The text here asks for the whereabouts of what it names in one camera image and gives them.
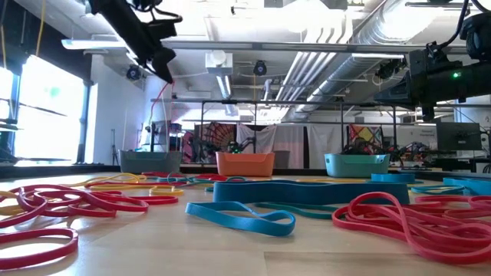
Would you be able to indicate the thin black tripod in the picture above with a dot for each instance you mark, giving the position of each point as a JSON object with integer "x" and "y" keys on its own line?
{"x": 115, "y": 147}

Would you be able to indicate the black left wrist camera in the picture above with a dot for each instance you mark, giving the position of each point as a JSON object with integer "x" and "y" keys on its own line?
{"x": 165, "y": 28}

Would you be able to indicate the grey trash bin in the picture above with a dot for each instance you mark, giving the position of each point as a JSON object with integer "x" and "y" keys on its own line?
{"x": 282, "y": 159}

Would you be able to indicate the white curtain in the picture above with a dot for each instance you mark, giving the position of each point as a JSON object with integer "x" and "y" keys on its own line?
{"x": 326, "y": 140}

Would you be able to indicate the grey plastic basket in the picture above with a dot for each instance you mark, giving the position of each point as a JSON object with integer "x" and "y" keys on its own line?
{"x": 149, "y": 163}

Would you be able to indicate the pile of red rubber bands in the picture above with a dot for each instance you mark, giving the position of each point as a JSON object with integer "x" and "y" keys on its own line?
{"x": 23, "y": 219}

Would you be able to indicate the white ceiling box unit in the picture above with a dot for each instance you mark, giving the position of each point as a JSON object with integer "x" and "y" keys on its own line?
{"x": 218, "y": 63}

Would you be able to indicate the black ceiling track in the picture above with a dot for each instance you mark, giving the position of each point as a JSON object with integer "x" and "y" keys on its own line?
{"x": 433, "y": 4}

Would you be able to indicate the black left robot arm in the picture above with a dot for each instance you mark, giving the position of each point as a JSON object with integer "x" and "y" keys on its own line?
{"x": 115, "y": 15}

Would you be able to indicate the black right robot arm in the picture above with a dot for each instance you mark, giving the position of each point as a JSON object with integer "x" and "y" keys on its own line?
{"x": 468, "y": 82}

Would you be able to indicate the orange plastic basket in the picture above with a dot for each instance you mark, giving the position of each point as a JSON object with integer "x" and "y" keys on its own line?
{"x": 245, "y": 165}

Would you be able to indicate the white ceiling pipes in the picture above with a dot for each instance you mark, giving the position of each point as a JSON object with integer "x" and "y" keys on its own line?
{"x": 307, "y": 65}

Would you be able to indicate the white hanging cloth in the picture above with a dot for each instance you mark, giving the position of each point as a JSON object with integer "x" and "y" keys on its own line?
{"x": 257, "y": 134}

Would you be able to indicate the wide dark blue rubber band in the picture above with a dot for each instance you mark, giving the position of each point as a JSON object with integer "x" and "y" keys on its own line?
{"x": 307, "y": 193}

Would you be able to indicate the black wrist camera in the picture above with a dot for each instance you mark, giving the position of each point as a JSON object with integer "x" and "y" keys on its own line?
{"x": 165, "y": 28}
{"x": 433, "y": 59}

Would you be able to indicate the white ceiling light fixture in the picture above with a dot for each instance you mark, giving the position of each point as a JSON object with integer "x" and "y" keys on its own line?
{"x": 96, "y": 44}

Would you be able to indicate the thin teal rubber band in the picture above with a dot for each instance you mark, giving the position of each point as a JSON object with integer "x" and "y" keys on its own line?
{"x": 234, "y": 179}
{"x": 172, "y": 179}
{"x": 318, "y": 216}
{"x": 437, "y": 189}

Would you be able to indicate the black monitor stand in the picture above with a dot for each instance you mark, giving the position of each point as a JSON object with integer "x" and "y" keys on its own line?
{"x": 157, "y": 134}

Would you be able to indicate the black window pillar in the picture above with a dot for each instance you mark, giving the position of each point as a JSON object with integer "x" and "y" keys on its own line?
{"x": 82, "y": 122}

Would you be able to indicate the web patterned wall hanging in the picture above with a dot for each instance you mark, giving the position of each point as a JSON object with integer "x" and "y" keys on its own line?
{"x": 216, "y": 136}

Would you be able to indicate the light blue rubber band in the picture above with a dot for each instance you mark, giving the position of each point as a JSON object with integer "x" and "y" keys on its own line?
{"x": 215, "y": 218}

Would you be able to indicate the teal plastic basket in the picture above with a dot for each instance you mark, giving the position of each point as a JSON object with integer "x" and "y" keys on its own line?
{"x": 356, "y": 166}

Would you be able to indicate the grey ceiling rail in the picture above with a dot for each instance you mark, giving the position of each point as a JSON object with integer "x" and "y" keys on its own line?
{"x": 307, "y": 46}

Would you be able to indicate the black metal rack frame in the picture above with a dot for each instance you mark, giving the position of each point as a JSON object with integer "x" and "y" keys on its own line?
{"x": 268, "y": 102}

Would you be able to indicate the black ceiling spotlight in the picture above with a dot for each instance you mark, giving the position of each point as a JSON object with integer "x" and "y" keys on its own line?
{"x": 389, "y": 69}

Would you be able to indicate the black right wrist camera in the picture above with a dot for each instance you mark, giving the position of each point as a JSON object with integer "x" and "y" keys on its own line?
{"x": 433, "y": 59}

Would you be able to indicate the colourful geometric wall hanging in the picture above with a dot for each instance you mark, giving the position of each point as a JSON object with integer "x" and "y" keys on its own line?
{"x": 366, "y": 134}

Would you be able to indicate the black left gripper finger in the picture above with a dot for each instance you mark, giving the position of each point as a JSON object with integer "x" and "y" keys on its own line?
{"x": 161, "y": 61}
{"x": 172, "y": 65}

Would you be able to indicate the black monitor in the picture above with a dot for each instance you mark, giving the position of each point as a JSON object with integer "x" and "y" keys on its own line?
{"x": 458, "y": 136}

